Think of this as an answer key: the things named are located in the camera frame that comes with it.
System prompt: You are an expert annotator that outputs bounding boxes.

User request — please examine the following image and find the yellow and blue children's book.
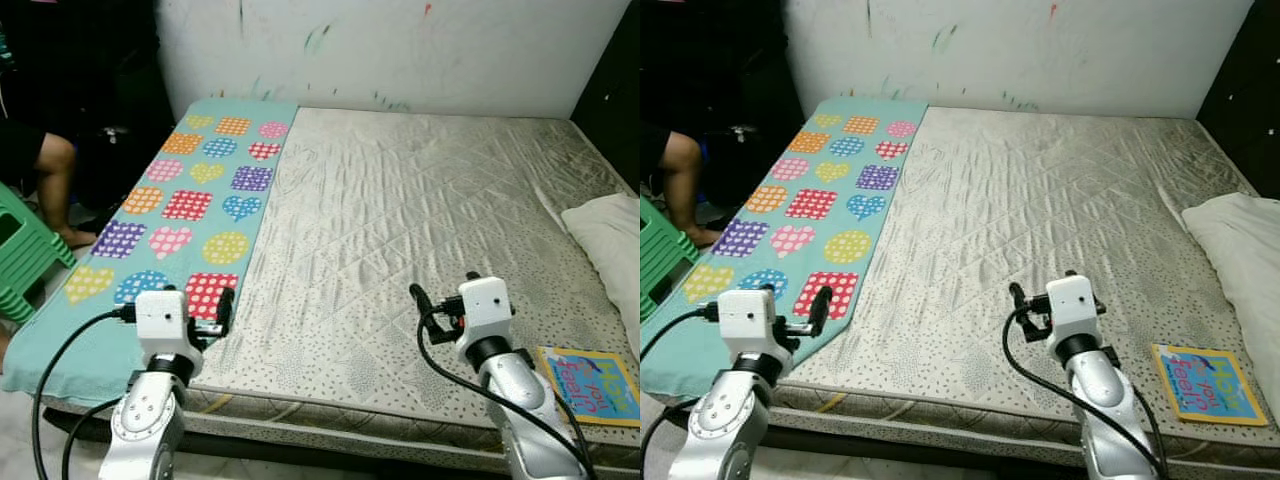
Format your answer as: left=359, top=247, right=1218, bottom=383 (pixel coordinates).
left=538, top=346, right=641, bottom=429
left=1150, top=343, right=1269, bottom=428

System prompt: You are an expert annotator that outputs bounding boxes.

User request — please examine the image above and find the grey quilted mattress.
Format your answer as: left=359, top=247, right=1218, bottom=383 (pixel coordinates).
left=700, top=105, right=1280, bottom=466
left=40, top=105, right=641, bottom=471

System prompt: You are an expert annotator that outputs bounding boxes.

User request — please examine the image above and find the teal blanket with colourful patches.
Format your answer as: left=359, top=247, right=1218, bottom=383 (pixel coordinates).
left=0, top=98, right=299, bottom=406
left=640, top=98, right=929, bottom=401

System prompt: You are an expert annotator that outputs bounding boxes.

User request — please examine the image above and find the green plastic stool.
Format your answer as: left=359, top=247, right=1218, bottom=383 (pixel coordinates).
left=0, top=180, right=76, bottom=323
left=640, top=195, right=701, bottom=321

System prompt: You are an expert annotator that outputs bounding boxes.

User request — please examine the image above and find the white pillow with black print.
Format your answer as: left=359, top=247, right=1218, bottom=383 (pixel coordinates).
left=560, top=193, right=641, bottom=346
left=1182, top=192, right=1280, bottom=411

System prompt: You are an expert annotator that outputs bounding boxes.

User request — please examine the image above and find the person with bare legs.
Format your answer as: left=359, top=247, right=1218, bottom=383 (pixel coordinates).
left=640, top=125, right=726, bottom=249
left=0, top=120, right=96, bottom=249

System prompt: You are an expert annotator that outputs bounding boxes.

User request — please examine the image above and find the dark tufted headboard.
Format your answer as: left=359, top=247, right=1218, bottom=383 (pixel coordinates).
left=570, top=0, right=641, bottom=196
left=1195, top=0, right=1280, bottom=196

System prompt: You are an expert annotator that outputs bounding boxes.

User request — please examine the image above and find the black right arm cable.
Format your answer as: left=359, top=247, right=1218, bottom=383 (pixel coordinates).
left=417, top=308, right=591, bottom=471
left=1002, top=308, right=1166, bottom=471

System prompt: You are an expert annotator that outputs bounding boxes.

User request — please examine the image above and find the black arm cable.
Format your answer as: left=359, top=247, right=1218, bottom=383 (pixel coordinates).
left=32, top=308, right=141, bottom=480
left=1002, top=308, right=1166, bottom=471
left=417, top=308, right=591, bottom=471
left=640, top=305, right=723, bottom=471

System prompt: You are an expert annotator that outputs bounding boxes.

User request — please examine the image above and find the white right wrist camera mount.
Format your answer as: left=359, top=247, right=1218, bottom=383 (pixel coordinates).
left=457, top=277, right=514, bottom=346
left=1045, top=275, right=1101, bottom=341

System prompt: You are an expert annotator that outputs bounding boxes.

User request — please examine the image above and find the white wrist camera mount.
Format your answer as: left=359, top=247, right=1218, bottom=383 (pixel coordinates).
left=457, top=277, right=514, bottom=346
left=718, top=290, right=791, bottom=371
left=1045, top=275, right=1101, bottom=341
left=135, top=290, right=204, bottom=371

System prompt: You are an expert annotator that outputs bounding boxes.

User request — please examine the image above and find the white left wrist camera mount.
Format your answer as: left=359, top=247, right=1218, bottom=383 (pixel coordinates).
left=135, top=290, right=204, bottom=371
left=718, top=290, right=791, bottom=371

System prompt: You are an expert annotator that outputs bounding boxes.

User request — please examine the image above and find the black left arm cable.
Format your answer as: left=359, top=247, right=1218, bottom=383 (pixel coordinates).
left=32, top=308, right=141, bottom=480
left=640, top=305, right=723, bottom=471

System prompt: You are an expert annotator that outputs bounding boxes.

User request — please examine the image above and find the dark bed frame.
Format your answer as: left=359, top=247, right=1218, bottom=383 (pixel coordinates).
left=660, top=400, right=1280, bottom=480
left=45, top=405, right=641, bottom=480

